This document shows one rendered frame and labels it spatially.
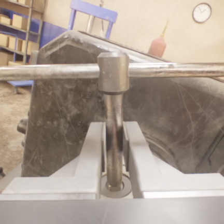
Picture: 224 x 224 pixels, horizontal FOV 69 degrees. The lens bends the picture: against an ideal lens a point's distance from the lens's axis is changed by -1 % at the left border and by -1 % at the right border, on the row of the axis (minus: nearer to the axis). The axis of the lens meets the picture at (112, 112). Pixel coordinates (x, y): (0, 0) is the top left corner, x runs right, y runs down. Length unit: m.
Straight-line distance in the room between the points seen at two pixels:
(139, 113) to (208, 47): 3.51
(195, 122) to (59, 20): 3.92
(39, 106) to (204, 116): 0.33
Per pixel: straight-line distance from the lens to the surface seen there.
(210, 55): 3.79
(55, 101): 0.36
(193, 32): 3.72
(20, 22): 4.15
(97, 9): 3.29
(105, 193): 0.18
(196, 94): 0.32
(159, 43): 0.73
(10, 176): 0.74
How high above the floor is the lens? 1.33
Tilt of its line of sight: 21 degrees down
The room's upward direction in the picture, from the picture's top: 19 degrees clockwise
